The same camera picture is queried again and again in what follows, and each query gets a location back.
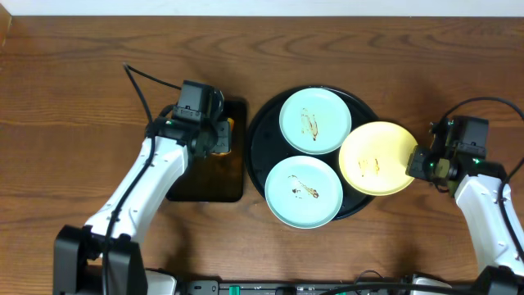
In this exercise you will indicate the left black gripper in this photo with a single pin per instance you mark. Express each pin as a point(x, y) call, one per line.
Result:
point(223, 137)

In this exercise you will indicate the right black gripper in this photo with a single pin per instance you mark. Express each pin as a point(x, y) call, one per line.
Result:
point(413, 166)

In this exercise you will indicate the yellow plate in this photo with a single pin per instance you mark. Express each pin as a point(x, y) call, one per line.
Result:
point(373, 158)

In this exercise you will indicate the light blue plate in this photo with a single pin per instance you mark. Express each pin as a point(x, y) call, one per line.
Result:
point(315, 121)
point(303, 192)

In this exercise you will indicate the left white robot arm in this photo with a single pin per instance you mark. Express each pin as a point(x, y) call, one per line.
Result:
point(104, 256)

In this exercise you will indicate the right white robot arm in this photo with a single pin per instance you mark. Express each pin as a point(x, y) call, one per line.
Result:
point(481, 192)

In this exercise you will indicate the rectangular black water tray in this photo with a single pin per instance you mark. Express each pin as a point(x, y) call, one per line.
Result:
point(216, 178)

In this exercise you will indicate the round black tray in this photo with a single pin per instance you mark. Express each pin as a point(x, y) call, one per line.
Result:
point(266, 146)

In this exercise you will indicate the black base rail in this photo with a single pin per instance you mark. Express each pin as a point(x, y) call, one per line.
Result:
point(213, 287)

